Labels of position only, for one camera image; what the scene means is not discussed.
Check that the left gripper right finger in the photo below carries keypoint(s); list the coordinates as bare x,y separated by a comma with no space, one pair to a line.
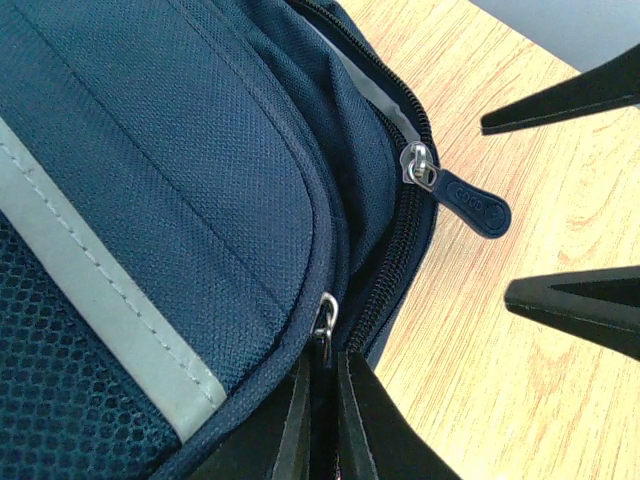
375,440

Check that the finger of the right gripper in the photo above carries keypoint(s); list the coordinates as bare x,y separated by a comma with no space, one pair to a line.
600,306
612,85

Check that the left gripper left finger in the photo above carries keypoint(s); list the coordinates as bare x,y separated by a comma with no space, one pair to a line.
274,442

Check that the navy blue backpack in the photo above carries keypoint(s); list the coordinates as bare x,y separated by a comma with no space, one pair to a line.
196,195

